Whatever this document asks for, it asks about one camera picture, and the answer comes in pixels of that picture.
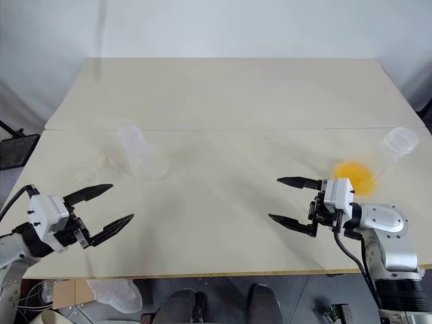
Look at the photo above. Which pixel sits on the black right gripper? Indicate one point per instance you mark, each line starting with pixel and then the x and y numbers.
pixel 319 212

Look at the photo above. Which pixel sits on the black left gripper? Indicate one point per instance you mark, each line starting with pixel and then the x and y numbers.
pixel 75 229

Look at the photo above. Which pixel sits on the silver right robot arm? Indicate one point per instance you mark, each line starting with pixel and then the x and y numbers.
pixel 388 229

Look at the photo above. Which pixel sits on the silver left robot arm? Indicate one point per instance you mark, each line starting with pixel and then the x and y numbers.
pixel 10 251

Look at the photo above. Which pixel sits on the clear plastic cup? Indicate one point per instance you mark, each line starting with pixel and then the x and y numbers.
pixel 140 153

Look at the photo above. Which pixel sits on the small clear plastic cap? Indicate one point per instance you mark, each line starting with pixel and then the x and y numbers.
pixel 86 174

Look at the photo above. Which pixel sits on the clear cup with orange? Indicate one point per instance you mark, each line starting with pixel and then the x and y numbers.
pixel 357 177

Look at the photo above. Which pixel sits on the white plastic bag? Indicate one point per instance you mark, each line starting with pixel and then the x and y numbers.
pixel 116 293

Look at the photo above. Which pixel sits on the brown cardboard box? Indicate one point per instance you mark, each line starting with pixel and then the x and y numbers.
pixel 69 292

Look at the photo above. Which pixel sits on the black box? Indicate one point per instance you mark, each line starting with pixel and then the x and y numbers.
pixel 17 152

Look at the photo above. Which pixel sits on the dark rounded shape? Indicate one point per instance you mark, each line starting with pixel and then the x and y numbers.
pixel 180 307
pixel 265 303

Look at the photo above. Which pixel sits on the beige round container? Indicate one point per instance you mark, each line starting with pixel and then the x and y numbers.
pixel 50 317

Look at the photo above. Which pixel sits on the black stand leg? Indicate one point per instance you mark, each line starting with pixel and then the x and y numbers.
pixel 11 128

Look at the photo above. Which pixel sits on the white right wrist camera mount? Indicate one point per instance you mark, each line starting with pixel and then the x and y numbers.
pixel 337 197

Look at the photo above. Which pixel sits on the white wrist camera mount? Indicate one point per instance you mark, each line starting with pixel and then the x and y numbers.
pixel 337 197
pixel 45 216

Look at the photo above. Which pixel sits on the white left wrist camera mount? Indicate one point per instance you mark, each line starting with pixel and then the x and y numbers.
pixel 45 216

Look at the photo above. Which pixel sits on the dark object at wall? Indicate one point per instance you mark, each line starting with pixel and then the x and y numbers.
pixel 425 91

